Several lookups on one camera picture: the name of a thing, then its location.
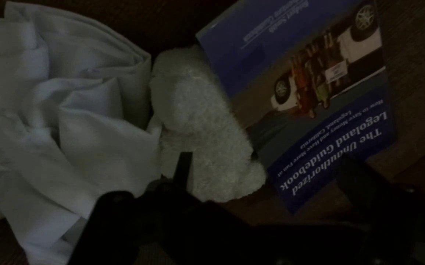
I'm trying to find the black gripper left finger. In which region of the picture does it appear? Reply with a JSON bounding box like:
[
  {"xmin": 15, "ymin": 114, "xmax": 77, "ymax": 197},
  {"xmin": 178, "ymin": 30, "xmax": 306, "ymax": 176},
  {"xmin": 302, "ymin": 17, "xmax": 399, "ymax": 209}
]
[{"xmin": 171, "ymin": 150, "xmax": 194, "ymax": 194}]

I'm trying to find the white fluffy teddy bear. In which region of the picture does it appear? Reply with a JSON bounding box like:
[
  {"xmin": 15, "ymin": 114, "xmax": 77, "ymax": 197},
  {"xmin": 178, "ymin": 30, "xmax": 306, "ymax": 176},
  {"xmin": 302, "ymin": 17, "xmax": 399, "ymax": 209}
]
[{"xmin": 147, "ymin": 44, "xmax": 269, "ymax": 204}]

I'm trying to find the white crumpled cloth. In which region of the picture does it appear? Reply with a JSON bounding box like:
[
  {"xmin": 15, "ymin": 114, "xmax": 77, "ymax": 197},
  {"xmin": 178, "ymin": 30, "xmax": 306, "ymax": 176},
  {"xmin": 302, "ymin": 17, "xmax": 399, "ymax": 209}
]
[{"xmin": 0, "ymin": 1, "xmax": 165, "ymax": 265}]

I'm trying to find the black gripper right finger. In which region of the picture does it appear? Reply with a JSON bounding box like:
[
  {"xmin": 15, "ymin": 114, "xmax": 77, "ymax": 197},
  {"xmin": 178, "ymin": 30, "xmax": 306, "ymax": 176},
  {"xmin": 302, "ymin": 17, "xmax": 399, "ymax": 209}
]
[{"xmin": 335, "ymin": 154, "xmax": 422, "ymax": 241}]

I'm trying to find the blue Legoland guidebook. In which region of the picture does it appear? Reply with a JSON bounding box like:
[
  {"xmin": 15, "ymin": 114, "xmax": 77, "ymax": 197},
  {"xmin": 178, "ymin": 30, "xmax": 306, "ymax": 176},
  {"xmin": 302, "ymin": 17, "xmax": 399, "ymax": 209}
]
[{"xmin": 194, "ymin": 0, "xmax": 400, "ymax": 216}]

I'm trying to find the brown fabric couch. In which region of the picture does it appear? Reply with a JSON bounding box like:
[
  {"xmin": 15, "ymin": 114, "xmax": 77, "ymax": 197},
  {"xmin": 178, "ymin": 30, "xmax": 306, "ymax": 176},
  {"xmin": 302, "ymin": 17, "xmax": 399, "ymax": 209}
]
[{"xmin": 0, "ymin": 0, "xmax": 425, "ymax": 265}]

